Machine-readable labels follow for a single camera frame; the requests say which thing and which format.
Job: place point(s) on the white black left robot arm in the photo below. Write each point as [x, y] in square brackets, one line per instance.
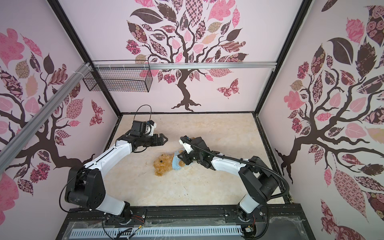
[86, 187]

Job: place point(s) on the aluminium rail wall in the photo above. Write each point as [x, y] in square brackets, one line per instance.
[11, 150]
[174, 66]

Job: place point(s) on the aluminium rail back wall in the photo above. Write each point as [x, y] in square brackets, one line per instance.
[174, 66]

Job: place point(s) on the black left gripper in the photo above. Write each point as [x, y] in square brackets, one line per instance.
[155, 142]

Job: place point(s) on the aluminium rail left wall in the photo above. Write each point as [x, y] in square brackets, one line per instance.
[11, 150]

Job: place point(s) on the black corner frame post right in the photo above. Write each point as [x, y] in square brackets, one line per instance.
[297, 23]

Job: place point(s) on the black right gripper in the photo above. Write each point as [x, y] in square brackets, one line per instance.
[186, 157]

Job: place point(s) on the black wire mesh basket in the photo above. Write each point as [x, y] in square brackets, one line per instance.
[119, 76]

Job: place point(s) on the light blue teddy shirt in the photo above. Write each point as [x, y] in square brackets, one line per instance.
[177, 163]

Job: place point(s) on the black corner frame post left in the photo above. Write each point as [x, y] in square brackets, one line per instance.
[71, 32]

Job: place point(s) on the brown plush teddy bear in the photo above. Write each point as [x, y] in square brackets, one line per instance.
[163, 164]

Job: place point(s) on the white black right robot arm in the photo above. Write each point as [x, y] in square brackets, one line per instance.
[259, 180]

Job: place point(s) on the black corner frame post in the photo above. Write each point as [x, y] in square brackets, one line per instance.
[297, 23]
[71, 32]

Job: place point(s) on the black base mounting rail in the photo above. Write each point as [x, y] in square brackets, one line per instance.
[277, 222]

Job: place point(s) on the white slotted cable duct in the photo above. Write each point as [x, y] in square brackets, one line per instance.
[156, 232]

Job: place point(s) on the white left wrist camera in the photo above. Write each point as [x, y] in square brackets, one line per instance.
[150, 127]

